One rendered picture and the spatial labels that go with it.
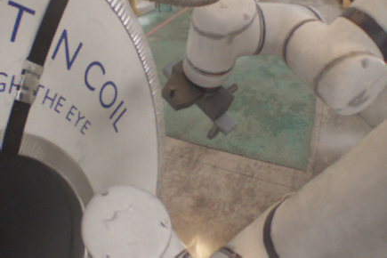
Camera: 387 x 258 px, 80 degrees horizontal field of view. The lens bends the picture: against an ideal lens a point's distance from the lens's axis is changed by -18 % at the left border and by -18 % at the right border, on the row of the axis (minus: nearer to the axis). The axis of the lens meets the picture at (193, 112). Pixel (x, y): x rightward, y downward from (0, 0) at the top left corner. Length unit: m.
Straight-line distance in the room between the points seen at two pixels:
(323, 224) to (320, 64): 0.20
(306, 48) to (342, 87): 0.08
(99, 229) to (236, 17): 0.29
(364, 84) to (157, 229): 0.27
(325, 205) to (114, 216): 0.18
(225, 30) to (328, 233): 0.27
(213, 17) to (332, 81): 0.17
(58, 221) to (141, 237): 0.48
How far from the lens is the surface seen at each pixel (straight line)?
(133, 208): 0.26
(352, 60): 0.32
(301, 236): 0.23
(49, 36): 0.43
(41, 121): 0.45
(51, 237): 0.76
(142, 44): 0.62
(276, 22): 0.42
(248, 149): 1.65
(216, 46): 0.39
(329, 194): 0.19
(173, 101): 0.47
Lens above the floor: 1.18
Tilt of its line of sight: 38 degrees down
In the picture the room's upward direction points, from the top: 5 degrees counter-clockwise
